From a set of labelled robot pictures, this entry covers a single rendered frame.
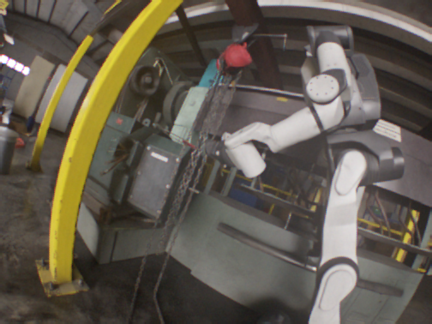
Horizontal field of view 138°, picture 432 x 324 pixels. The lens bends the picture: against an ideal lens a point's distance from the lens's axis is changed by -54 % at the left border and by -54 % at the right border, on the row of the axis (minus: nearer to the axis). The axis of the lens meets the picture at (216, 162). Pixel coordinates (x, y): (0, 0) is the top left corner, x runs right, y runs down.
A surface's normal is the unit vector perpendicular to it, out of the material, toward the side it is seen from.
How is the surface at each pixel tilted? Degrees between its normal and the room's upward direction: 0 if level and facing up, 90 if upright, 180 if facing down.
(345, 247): 90
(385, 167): 111
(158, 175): 90
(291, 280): 90
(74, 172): 90
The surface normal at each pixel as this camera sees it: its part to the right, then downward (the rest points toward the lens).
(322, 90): -0.65, -0.34
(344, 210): -0.43, 0.17
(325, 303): -0.51, -0.26
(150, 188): -0.13, -0.11
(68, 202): 0.83, 0.29
